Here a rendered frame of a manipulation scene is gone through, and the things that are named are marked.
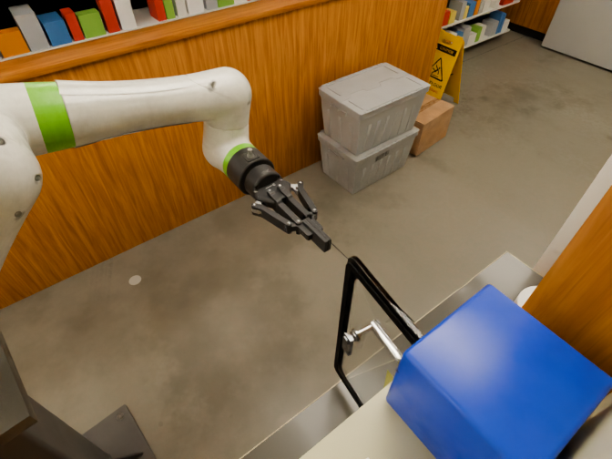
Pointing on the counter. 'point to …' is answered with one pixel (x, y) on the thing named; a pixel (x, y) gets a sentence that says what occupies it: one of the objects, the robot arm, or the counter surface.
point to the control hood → (372, 435)
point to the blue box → (494, 384)
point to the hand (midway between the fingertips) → (316, 234)
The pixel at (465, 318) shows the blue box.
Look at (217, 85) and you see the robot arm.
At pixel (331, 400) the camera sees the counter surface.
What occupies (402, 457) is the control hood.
